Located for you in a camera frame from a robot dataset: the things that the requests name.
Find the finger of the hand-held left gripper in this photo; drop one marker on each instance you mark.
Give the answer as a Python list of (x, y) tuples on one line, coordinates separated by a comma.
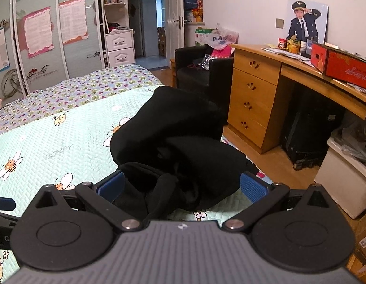
[(2, 203), (5, 218)]

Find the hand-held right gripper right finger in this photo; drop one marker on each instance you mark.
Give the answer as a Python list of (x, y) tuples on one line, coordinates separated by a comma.
[(253, 188)]

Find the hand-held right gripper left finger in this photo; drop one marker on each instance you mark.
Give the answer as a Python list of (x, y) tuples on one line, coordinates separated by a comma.
[(112, 187)]

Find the black pants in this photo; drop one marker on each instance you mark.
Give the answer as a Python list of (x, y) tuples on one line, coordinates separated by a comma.
[(177, 130)]

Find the bed with bee quilt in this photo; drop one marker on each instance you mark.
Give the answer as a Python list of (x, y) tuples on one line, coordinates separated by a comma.
[(53, 142)]

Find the black suitcase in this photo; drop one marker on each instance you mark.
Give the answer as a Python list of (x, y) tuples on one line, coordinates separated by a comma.
[(310, 130)]

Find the white bin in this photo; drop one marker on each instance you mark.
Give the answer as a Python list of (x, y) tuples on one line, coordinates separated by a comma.
[(339, 183)]

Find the wooden desk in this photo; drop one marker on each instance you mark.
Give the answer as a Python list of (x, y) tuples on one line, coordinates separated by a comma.
[(254, 88)]

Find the floral bed sheet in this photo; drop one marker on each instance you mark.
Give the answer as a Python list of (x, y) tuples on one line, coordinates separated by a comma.
[(97, 82)]

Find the grey plastic bag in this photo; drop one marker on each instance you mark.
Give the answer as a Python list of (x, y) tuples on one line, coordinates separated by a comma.
[(357, 139)]

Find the cardboard box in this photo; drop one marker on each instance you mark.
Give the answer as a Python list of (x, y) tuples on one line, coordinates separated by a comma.
[(363, 242)]

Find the black armchair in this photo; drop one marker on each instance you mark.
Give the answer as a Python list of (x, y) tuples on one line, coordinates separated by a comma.
[(194, 77)]

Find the silver foil bag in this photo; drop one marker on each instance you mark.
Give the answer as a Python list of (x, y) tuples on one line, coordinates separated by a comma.
[(206, 62)]

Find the sliding door wardrobe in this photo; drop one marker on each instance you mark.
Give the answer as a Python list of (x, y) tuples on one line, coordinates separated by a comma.
[(76, 56)]

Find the scattered papers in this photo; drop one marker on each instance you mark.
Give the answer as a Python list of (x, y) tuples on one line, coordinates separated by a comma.
[(280, 52)]

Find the pink bag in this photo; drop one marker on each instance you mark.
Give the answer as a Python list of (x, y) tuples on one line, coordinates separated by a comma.
[(221, 51)]

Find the white drawer cabinet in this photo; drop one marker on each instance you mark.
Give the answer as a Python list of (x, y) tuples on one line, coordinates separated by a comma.
[(119, 47)]

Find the yellow box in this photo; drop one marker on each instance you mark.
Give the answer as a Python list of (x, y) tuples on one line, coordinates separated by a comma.
[(293, 46)]

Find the red can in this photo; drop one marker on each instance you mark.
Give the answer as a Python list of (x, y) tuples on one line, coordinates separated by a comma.
[(282, 43)]

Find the red and orange box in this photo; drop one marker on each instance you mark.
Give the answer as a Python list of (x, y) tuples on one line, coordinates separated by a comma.
[(342, 68)]

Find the wooden chair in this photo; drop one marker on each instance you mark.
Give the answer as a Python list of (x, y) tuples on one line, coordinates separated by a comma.
[(161, 41)]

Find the white plastic bag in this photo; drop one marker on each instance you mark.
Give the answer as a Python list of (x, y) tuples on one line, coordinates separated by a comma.
[(221, 37)]

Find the green and white box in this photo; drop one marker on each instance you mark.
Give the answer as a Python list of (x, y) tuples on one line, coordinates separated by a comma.
[(202, 35)]

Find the orange bordered notice poster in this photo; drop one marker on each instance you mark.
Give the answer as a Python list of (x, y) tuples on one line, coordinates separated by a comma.
[(73, 20)]

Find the pink bordered notice poster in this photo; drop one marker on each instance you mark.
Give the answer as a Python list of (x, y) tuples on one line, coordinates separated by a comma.
[(38, 32)]

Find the uniformed figure photo poster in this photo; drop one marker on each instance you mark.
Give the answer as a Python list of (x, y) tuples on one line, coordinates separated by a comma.
[(307, 20)]

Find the white door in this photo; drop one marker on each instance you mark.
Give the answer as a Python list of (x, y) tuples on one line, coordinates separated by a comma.
[(174, 20)]

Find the pile of snack packets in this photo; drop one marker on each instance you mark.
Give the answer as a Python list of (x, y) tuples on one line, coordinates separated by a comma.
[(194, 14)]

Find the white corner shelf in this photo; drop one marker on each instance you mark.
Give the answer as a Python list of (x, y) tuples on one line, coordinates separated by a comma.
[(113, 3)]

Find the wall switch plate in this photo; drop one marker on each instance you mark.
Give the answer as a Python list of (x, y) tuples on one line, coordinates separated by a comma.
[(280, 23)]

